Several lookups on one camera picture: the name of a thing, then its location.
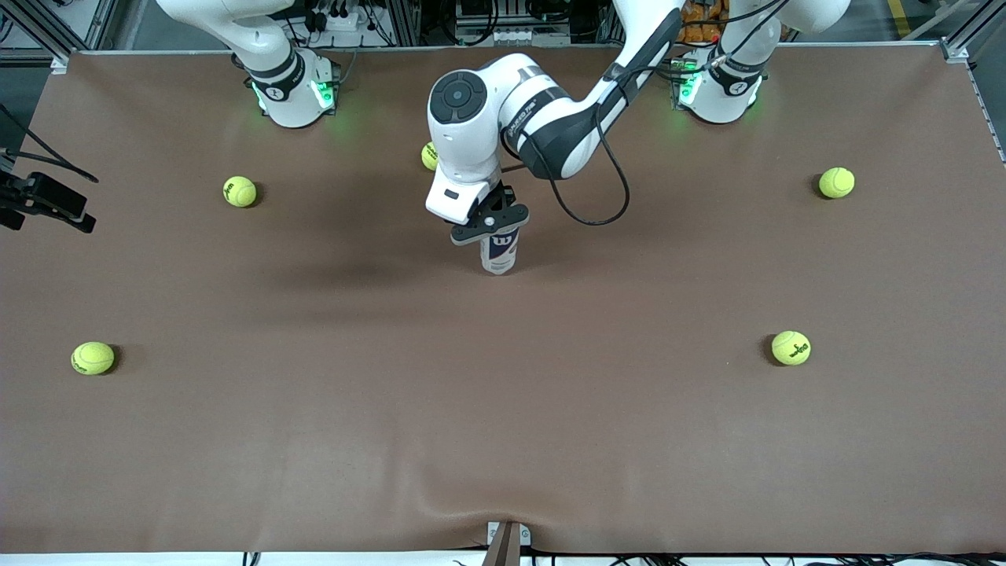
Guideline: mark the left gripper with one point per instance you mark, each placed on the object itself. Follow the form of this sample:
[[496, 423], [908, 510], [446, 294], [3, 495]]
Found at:
[[504, 197]]

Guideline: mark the brown table mat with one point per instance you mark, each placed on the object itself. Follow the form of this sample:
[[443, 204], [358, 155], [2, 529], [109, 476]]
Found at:
[[503, 393]]

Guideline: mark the grey table edge bracket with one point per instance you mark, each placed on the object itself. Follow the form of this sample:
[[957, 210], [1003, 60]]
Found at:
[[507, 546]]

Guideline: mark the grey corner bracket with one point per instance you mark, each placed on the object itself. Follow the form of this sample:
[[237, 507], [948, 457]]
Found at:
[[60, 64], [956, 53]]

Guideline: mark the white power strip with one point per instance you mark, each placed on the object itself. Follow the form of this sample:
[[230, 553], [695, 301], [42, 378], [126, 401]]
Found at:
[[346, 20]]

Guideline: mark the white terminal block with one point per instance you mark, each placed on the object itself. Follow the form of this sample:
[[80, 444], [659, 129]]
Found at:
[[530, 35]]

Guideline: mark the white blue tennis ball can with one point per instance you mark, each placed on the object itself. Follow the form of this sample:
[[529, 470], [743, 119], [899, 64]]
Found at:
[[501, 258]]

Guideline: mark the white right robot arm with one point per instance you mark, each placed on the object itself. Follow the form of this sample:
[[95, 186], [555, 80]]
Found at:
[[291, 98]]

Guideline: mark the aluminium frame post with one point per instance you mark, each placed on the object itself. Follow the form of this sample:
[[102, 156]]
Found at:
[[605, 16], [405, 20]]

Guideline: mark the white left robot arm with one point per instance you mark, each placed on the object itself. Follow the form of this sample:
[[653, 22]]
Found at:
[[550, 118]]

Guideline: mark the yellow Wilson 3 tennis ball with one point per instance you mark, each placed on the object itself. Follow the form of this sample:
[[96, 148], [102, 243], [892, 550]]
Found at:
[[791, 347]]

